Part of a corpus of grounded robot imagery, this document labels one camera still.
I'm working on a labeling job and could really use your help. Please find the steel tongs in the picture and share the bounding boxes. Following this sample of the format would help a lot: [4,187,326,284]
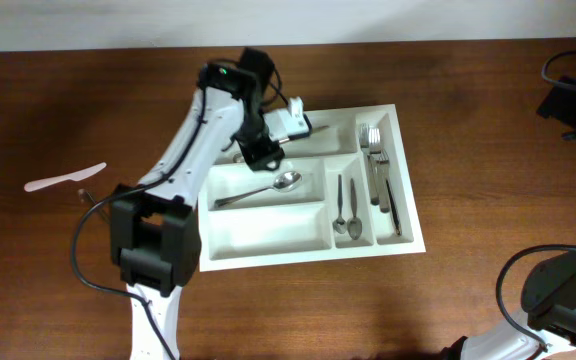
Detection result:
[232,125,328,163]

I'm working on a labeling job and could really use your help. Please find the large steel spoon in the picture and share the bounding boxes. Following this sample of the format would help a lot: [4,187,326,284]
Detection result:
[213,170,303,208]

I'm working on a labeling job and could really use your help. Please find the steel fork dark handle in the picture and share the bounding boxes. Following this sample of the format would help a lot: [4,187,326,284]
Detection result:
[377,150,402,237]

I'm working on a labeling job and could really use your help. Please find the steel teaspoon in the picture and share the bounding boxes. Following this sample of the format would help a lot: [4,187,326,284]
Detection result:
[347,179,363,240]
[332,174,347,234]

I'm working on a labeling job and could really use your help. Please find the white plastic knife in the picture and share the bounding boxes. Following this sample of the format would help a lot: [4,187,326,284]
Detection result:
[23,162,107,192]

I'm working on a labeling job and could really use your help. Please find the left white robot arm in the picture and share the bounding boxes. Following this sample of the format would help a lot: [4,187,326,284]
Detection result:
[108,48,284,359]

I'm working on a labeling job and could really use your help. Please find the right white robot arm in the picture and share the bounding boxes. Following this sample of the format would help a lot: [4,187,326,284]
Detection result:
[439,244,576,360]

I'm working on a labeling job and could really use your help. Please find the white plastic cutlery tray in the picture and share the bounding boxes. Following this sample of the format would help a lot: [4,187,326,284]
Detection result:
[198,104,425,272]

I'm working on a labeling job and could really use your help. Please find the left black cable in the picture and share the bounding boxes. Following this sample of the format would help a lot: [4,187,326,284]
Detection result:
[70,59,289,360]

